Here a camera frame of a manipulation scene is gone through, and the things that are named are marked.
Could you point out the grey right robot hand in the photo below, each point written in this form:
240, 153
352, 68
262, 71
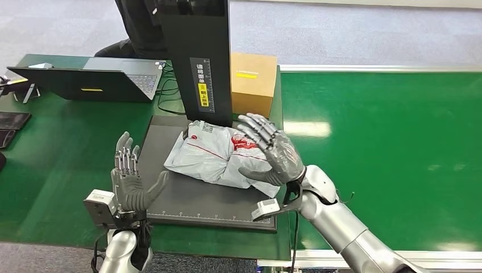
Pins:
280, 154

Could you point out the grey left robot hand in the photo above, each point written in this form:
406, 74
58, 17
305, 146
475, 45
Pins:
130, 188

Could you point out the grey plastic mailer package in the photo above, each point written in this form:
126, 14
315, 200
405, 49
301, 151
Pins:
203, 158

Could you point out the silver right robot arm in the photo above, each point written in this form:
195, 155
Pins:
339, 226

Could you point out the brown cardboard delivery box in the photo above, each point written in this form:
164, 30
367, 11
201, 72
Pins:
252, 79

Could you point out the green conveyor belt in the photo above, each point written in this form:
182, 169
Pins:
395, 162

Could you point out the black inbound scanning machine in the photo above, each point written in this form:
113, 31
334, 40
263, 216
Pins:
195, 37

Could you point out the green topped table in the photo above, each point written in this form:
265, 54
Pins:
75, 169

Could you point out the grey open laptop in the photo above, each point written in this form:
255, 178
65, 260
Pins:
105, 84

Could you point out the black phone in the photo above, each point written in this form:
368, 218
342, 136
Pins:
5, 138

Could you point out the black tablet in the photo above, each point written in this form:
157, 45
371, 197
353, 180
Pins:
13, 120

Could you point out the small device on stand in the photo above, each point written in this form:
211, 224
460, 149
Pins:
22, 88

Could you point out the small silver flat device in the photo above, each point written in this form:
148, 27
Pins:
40, 66

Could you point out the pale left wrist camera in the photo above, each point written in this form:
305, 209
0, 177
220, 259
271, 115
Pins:
98, 207

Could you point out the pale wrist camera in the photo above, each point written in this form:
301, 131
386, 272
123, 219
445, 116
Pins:
98, 207
265, 210

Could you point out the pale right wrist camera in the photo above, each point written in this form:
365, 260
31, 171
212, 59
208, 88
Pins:
265, 210

